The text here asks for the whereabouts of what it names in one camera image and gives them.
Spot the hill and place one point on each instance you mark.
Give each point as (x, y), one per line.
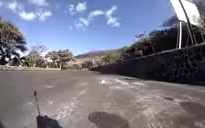
(93, 54)

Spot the grey asphalt road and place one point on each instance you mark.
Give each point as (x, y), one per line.
(90, 96)

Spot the row of trees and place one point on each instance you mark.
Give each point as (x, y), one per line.
(60, 56)

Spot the white sign on poles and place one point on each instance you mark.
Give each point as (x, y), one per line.
(186, 11)

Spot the large dark tree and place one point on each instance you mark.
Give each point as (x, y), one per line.
(5, 40)

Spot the trees above wall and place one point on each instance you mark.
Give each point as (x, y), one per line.
(156, 40)

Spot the long dark wall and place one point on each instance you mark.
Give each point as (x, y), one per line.
(163, 66)

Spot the low pale wall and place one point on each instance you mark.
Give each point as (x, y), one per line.
(10, 67)

